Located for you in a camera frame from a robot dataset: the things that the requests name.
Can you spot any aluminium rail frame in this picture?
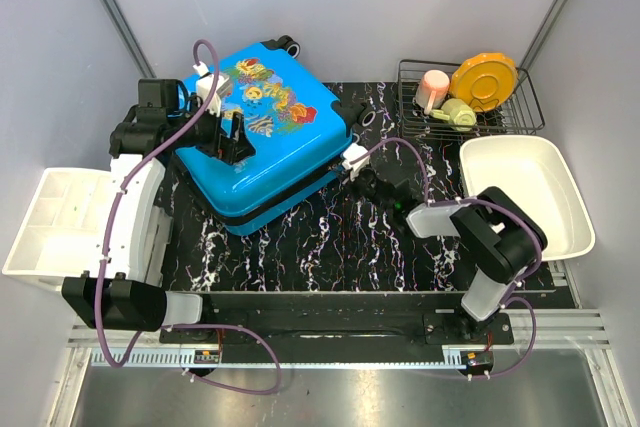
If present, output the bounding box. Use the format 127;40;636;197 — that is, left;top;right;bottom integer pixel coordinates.
67;261;612;368

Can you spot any white rectangular plastic basin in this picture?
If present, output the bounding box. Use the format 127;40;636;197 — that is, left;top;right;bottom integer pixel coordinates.
459;135;595;262

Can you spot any black marbled table mat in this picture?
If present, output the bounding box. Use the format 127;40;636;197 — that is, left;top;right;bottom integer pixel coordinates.
159;80;557;294

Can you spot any purple cable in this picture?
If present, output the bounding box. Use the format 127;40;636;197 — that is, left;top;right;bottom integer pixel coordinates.
349;136;544;381
94;38;282;397

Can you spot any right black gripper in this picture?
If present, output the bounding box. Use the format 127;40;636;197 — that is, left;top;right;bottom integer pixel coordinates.
336;164;392;213

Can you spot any black wire dish rack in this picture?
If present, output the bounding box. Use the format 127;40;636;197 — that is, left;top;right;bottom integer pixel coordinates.
396;59;545;143

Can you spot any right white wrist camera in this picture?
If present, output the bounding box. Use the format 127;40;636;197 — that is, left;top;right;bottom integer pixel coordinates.
341;143;370;181

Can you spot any orange round plate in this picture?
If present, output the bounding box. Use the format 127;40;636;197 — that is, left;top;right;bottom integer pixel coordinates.
449;52;518;113

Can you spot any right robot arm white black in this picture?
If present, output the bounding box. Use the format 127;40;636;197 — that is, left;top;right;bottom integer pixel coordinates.
349;167;548;344

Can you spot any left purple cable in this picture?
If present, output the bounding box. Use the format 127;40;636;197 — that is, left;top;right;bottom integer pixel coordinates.
94;38;282;397

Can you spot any white drawer organizer box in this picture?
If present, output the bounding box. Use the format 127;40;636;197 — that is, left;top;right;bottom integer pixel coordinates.
2;168;120;291

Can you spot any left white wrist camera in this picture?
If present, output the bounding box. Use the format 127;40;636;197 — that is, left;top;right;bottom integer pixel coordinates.
193;62;233;117

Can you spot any blue cartoon fish suitcase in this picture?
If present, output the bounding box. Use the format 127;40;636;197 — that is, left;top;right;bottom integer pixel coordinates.
175;35;375;236

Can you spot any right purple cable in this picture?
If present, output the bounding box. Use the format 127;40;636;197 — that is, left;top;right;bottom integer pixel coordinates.
349;136;544;381

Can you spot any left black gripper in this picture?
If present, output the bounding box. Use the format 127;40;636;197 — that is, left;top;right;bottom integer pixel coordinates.
169;92;255;164

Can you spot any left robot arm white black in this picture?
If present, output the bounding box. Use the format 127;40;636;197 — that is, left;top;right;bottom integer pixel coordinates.
61;73;249;343

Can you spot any pink plastic cup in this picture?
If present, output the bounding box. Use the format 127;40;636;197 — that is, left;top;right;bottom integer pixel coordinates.
414;69;450;115

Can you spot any light green cup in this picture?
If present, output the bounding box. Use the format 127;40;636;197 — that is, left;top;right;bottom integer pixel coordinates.
430;98;477;132

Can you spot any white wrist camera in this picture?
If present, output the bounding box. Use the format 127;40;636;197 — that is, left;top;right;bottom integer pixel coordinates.
193;62;233;117
341;143;370;181

